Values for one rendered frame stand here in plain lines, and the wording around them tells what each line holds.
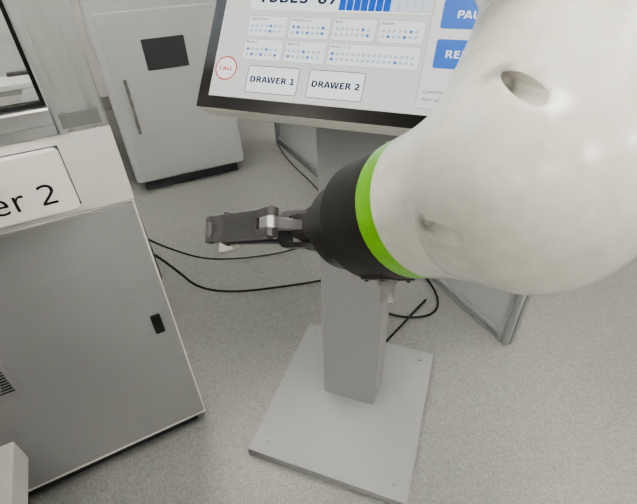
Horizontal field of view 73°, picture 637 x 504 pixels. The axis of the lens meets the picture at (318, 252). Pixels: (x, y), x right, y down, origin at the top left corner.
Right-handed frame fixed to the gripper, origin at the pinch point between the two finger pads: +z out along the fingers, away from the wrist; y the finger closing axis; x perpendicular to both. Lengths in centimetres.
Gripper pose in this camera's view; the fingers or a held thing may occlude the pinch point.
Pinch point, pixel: (280, 243)
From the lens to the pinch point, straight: 51.8
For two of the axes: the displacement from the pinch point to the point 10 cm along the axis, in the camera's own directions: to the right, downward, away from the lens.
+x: 0.3, -10.0, 0.9
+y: 9.1, 0.7, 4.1
